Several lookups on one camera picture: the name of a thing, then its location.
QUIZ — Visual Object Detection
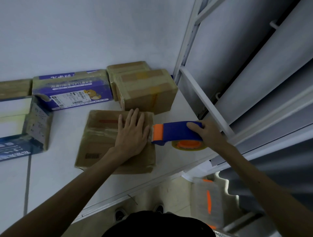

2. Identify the long brown cardboard box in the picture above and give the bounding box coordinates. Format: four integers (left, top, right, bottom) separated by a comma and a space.
0, 79, 33, 100

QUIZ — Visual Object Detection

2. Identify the taped brown cardboard box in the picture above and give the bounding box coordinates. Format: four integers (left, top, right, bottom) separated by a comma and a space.
113, 69, 179, 116

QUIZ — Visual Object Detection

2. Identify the white metal shelf rack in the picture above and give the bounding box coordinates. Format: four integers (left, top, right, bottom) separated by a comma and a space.
172, 0, 313, 237

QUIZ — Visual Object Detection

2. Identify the person's black shirt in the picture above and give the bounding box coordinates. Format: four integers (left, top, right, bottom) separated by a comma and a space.
101, 211, 216, 237

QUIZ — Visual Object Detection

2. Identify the purple printed cardboard box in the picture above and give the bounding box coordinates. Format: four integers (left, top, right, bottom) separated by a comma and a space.
32, 69, 113, 111

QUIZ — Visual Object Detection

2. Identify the clear packing tape roll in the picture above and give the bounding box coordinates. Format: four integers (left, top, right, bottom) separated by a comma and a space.
171, 140, 207, 152

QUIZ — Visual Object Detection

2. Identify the person's right forearm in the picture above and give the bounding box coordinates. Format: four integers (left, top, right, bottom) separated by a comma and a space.
215, 143, 313, 237

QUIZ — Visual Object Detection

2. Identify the person's left hand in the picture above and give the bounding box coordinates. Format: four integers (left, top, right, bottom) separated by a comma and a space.
114, 108, 150, 161

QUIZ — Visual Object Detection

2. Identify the person's right hand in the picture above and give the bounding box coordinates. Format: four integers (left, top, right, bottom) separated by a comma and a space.
186, 120, 227, 152

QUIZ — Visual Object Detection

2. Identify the person's left black shoe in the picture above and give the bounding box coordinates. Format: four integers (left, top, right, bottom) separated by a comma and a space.
114, 207, 128, 222

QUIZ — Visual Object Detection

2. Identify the clear plastic bin orange handle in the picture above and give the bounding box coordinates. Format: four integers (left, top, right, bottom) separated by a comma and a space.
190, 178, 224, 230

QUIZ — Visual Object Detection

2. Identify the open blue printed box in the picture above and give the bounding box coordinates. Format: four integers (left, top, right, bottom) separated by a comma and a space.
0, 96, 53, 162

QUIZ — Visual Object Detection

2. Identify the person's left forearm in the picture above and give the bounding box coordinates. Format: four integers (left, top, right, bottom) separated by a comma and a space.
0, 146, 134, 237

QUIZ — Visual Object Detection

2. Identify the blue orange tape dispenser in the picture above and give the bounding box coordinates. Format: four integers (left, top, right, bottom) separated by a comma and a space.
151, 121, 204, 146

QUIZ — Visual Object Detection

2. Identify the small brown cardboard box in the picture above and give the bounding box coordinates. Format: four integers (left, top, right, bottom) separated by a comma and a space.
107, 61, 151, 102

